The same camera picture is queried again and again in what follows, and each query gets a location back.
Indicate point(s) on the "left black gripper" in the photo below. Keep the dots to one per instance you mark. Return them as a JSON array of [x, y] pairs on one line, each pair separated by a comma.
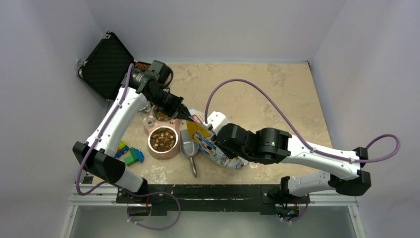
[[183, 112]]

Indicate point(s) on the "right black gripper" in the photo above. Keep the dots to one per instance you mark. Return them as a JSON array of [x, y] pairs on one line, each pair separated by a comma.
[[230, 154]]

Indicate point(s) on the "pet food bag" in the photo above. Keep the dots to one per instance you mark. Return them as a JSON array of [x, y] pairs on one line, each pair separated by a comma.
[[202, 137]]

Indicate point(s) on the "metal food scoop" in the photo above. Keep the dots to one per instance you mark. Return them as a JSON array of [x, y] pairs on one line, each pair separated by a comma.
[[188, 149]]

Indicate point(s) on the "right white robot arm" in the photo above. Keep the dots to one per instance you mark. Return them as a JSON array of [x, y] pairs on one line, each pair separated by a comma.
[[341, 171]]

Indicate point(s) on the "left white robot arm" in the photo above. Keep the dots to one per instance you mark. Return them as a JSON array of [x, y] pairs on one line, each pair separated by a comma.
[[138, 89]]

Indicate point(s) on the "pink double pet bowl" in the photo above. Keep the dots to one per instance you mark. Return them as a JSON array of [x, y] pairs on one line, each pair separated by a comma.
[[163, 139]]

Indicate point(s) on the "clear water bottle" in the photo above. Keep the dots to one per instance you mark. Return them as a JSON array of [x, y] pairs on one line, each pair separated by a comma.
[[147, 115]]

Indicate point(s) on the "green blue toy block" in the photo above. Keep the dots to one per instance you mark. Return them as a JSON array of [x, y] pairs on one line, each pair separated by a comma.
[[135, 156]]

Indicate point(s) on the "orange blue toy car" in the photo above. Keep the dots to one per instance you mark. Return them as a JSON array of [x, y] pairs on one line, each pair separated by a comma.
[[121, 149]]

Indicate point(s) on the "black poker chip case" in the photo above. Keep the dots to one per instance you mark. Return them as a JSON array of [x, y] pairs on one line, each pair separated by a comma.
[[106, 66]]

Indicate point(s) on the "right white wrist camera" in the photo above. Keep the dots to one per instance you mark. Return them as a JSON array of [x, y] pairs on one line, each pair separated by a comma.
[[216, 121]]

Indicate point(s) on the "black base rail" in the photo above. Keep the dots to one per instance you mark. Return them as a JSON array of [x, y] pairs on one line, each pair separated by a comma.
[[266, 199]]

